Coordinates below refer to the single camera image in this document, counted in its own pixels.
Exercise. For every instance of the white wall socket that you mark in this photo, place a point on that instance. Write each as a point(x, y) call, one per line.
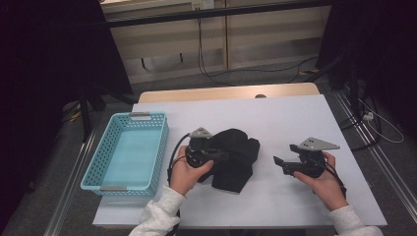
point(203, 4)

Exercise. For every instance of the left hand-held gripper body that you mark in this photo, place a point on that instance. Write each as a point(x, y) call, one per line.
point(198, 154)

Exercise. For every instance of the person's right hand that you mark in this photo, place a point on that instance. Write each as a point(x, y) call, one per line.
point(326, 188)

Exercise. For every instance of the black stand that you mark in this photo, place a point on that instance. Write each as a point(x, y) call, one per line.
point(86, 118)
point(353, 88)

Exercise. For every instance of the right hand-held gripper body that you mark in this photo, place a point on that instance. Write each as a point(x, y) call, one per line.
point(311, 164)

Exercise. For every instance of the black curtain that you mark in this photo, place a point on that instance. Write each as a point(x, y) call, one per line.
point(39, 65)
point(387, 49)

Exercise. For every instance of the black shorts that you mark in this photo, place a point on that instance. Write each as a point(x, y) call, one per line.
point(236, 170)

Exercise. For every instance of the person's left hand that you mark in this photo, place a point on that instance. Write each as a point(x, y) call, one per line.
point(187, 177)

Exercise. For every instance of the white power plug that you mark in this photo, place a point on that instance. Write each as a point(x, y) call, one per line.
point(369, 115)

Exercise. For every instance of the black horizontal bar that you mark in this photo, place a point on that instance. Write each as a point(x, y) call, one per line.
point(213, 12)

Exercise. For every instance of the yellow floor tape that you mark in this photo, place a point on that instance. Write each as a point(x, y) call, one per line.
point(309, 71)

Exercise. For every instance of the aluminium floor rail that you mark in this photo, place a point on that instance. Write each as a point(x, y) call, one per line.
point(387, 164)
point(70, 187)

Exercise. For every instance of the white table mat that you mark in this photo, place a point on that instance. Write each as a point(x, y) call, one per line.
point(311, 114)

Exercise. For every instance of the light blue plastic basket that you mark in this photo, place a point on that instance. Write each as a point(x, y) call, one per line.
point(131, 154)

